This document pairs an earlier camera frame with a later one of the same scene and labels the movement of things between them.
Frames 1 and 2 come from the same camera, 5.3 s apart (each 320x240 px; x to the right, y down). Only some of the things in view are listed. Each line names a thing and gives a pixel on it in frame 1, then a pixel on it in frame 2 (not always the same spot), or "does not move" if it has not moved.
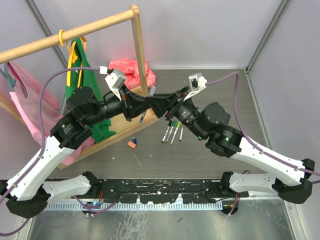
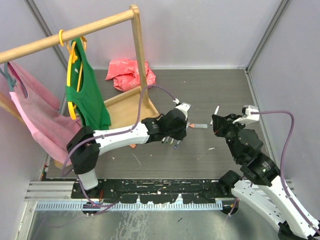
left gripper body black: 126,104 → 176,133
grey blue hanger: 11,81 does not move
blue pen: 141,120 → 177,144
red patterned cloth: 130,69 does not move
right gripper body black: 179,105 → 230,127
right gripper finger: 160,104 → 218,124
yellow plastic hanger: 72,58 does not move
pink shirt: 26,92 does not move
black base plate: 162,191 does not move
